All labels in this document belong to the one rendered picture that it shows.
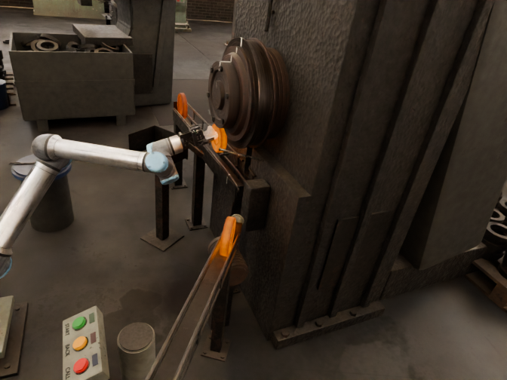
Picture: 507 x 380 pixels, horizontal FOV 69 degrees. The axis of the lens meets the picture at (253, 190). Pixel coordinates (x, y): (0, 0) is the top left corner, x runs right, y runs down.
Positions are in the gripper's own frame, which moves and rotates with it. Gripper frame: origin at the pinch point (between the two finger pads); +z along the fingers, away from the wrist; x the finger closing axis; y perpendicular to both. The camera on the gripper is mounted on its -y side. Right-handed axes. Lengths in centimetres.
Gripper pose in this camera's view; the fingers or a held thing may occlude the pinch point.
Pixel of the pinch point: (219, 134)
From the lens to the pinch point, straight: 194.0
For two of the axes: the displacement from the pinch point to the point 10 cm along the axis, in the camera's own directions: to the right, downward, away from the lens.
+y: -1.4, -7.8, -6.1
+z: 9.1, -3.4, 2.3
